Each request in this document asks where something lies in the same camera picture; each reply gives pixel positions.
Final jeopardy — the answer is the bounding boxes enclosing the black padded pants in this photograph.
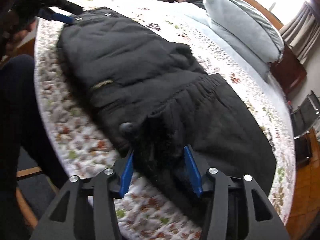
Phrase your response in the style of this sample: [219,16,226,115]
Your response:
[56,6,277,221]

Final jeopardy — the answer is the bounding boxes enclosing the white floral quilt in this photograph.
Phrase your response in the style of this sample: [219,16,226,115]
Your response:
[35,0,296,239]

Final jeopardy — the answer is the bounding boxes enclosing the black metal chair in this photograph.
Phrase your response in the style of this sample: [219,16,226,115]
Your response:
[290,90,319,140]

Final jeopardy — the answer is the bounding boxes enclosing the dark red wooden headboard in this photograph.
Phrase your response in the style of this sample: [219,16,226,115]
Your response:
[270,44,307,95]

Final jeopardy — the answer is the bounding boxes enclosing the light blue folded duvet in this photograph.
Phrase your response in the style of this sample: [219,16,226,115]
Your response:
[202,0,286,65]

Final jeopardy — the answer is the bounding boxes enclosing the light blue bed sheet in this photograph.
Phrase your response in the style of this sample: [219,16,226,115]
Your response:
[172,0,288,111]

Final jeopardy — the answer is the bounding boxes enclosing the beige curtain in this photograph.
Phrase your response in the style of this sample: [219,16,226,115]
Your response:
[279,2,319,64]

